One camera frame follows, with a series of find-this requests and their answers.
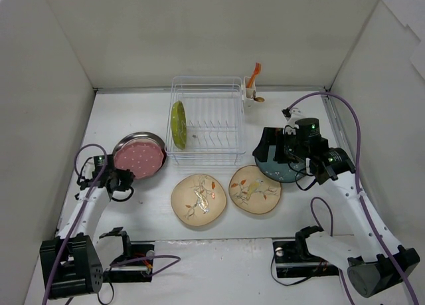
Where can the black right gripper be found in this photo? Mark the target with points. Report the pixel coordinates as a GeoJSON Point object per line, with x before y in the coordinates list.
{"type": "Point", "coordinates": [277, 145]}

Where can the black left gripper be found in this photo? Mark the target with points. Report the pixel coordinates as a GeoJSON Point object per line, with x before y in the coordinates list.
{"type": "Point", "coordinates": [123, 177]}

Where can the pink polka dot plate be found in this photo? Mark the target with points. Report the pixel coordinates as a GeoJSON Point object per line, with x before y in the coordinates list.
{"type": "Point", "coordinates": [142, 157]}

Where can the brown rimmed cream plate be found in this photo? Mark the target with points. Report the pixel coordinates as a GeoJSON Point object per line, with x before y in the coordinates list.
{"type": "Point", "coordinates": [137, 136]}

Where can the green polka dot plate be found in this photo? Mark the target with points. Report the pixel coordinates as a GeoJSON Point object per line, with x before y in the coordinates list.
{"type": "Point", "coordinates": [179, 125]}

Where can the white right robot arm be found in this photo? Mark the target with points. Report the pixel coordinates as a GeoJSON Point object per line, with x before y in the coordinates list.
{"type": "Point", "coordinates": [380, 261]}

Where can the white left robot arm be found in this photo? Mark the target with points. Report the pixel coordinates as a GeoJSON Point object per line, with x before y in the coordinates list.
{"type": "Point", "coordinates": [70, 264]}

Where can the dark teal plate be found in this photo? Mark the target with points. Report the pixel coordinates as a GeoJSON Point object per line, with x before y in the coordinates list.
{"type": "Point", "coordinates": [280, 172]}

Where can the white cutlery holder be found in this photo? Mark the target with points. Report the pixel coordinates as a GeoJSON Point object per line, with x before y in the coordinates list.
{"type": "Point", "coordinates": [248, 94]}

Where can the beige bird plate right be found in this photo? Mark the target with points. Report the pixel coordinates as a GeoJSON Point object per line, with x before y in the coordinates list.
{"type": "Point", "coordinates": [254, 192]}

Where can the beige bird plate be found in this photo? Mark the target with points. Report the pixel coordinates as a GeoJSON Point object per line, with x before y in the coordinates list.
{"type": "Point", "coordinates": [198, 200]}
{"type": "Point", "coordinates": [254, 192]}

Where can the orange plastic fork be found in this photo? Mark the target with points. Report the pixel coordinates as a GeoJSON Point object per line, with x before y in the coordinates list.
{"type": "Point", "coordinates": [256, 72]}

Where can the beige bird plate left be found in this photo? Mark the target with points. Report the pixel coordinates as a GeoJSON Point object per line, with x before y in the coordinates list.
{"type": "Point", "coordinates": [198, 200]}

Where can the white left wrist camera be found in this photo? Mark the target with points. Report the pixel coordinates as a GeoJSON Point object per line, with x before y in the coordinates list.
{"type": "Point", "coordinates": [86, 171]}

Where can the white wire dish rack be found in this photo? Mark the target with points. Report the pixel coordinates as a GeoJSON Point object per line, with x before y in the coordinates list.
{"type": "Point", "coordinates": [214, 120]}

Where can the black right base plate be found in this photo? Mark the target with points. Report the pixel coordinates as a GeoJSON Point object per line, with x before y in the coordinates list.
{"type": "Point", "coordinates": [289, 263]}

